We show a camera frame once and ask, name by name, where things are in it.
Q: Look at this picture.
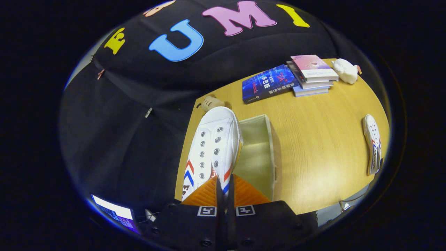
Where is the white striped canvas shoe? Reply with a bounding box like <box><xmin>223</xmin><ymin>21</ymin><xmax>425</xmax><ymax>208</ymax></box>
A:
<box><xmin>181</xmin><ymin>106</ymin><xmax>244</xmax><ymax>203</ymax></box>
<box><xmin>362</xmin><ymin>114</ymin><xmax>383</xmax><ymax>176</ymax></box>

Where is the tan plush dog toy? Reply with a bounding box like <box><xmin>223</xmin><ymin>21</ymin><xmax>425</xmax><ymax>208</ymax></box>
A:
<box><xmin>201</xmin><ymin>96</ymin><xmax>232</xmax><ymax>113</ymax></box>

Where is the blue hardcover book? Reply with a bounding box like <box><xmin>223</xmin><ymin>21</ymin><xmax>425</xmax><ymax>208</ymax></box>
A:
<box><xmin>242</xmin><ymin>64</ymin><xmax>299</xmax><ymax>105</ymax></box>

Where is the laptop screen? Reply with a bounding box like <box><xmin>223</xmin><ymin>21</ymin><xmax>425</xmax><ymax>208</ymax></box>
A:
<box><xmin>91</xmin><ymin>194</ymin><xmax>140</xmax><ymax>235</ymax></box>

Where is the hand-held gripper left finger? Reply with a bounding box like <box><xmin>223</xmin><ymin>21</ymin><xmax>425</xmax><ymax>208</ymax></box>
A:
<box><xmin>148</xmin><ymin>175</ymin><xmax>227</xmax><ymax>251</ymax></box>

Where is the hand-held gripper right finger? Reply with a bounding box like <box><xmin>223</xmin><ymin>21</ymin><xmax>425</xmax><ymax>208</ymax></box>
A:
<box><xmin>226</xmin><ymin>174</ymin><xmax>308</xmax><ymax>251</ymax></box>

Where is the light blue book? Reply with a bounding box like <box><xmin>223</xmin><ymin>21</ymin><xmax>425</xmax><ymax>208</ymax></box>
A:
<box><xmin>292</xmin><ymin>85</ymin><xmax>330</xmax><ymax>98</ymax></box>

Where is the grey cover book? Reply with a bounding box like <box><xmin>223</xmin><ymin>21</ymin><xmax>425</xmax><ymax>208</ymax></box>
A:
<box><xmin>286</xmin><ymin>61</ymin><xmax>334</xmax><ymax>90</ymax></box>

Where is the beige fabric storage box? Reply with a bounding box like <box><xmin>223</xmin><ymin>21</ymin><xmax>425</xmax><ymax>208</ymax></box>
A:
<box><xmin>232</xmin><ymin>114</ymin><xmax>281</xmax><ymax>202</ymax></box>

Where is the white plush toy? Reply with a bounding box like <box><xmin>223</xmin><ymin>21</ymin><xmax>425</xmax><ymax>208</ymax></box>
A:
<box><xmin>331</xmin><ymin>58</ymin><xmax>362</xmax><ymax>85</ymax></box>

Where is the thin dark cable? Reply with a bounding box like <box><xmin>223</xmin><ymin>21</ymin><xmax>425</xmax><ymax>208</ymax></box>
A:
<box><xmin>339</xmin><ymin>195</ymin><xmax>367</xmax><ymax>212</ymax></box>

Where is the black backdrop cloth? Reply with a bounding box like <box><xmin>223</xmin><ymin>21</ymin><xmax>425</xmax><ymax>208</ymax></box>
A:
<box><xmin>59</xmin><ymin>0</ymin><xmax>387</xmax><ymax>230</ymax></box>

